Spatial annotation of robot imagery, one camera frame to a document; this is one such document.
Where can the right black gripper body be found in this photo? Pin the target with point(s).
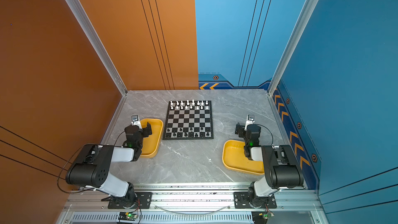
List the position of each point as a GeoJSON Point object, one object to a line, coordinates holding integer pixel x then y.
{"type": "Point", "coordinates": [242, 134]}

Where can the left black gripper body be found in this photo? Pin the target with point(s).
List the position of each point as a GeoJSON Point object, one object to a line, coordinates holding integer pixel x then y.
{"type": "Point", "coordinates": [144, 134]}

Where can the yellow tray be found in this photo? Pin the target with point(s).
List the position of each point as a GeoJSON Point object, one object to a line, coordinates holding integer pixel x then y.
{"type": "Point", "coordinates": [234, 159]}
{"type": "Point", "coordinates": [151, 144]}

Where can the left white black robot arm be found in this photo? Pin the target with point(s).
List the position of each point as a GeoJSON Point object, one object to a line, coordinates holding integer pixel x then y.
{"type": "Point", "coordinates": [92, 164]}

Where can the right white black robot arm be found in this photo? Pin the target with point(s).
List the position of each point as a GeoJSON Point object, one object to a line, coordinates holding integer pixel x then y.
{"type": "Point", "coordinates": [281, 168]}

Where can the right green circuit board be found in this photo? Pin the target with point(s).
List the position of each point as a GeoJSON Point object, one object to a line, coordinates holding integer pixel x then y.
{"type": "Point", "coordinates": [262, 217]}

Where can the green circuit board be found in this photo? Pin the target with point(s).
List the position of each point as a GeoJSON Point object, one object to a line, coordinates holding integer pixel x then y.
{"type": "Point", "coordinates": [262, 217]}
{"type": "Point", "coordinates": [128, 218]}

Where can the left green circuit board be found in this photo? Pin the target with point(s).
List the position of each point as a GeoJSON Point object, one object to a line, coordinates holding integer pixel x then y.
{"type": "Point", "coordinates": [128, 218]}

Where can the black white chessboard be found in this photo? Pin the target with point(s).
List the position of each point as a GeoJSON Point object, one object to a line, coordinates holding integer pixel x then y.
{"type": "Point", "coordinates": [181, 115]}

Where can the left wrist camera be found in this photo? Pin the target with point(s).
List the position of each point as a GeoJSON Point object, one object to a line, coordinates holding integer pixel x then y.
{"type": "Point", "coordinates": [135, 121]}

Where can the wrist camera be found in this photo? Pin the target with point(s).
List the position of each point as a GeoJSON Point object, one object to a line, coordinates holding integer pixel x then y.
{"type": "Point", "coordinates": [135, 121]}
{"type": "Point", "coordinates": [250, 120]}

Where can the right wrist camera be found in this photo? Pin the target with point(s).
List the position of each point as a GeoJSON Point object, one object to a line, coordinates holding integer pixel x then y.
{"type": "Point", "coordinates": [250, 120]}

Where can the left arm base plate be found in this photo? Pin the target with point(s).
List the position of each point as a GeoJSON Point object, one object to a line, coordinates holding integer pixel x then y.
{"type": "Point", "coordinates": [141, 200]}

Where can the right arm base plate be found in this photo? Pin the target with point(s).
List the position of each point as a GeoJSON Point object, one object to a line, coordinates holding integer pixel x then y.
{"type": "Point", "coordinates": [245, 200]}

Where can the aluminium front frame rail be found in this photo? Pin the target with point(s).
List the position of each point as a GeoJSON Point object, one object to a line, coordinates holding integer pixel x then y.
{"type": "Point", "coordinates": [195, 203]}

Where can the left aluminium corner post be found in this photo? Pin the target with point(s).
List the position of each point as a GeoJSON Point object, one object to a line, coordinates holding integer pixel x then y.
{"type": "Point", "coordinates": [85, 23]}

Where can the aluminium corner post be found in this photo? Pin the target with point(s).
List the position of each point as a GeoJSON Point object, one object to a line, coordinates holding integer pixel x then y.
{"type": "Point", "coordinates": [300, 25]}
{"type": "Point", "coordinates": [85, 23]}

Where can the right aluminium corner post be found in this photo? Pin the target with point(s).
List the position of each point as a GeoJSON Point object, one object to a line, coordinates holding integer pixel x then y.
{"type": "Point", "coordinates": [300, 25]}

